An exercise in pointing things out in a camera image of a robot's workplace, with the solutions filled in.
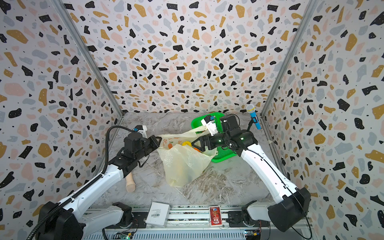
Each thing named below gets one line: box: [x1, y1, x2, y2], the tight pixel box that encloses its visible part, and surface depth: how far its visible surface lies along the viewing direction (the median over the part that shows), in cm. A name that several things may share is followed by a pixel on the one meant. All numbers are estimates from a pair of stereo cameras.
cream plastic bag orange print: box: [157, 126, 218, 188], surface depth 78 cm
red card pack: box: [208, 205, 223, 227], surface depth 76 cm
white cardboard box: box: [145, 202, 171, 227], surface depth 73 cm
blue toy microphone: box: [246, 104, 261, 130], surface depth 92 cm
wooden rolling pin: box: [125, 172, 136, 193], surface depth 83 cm
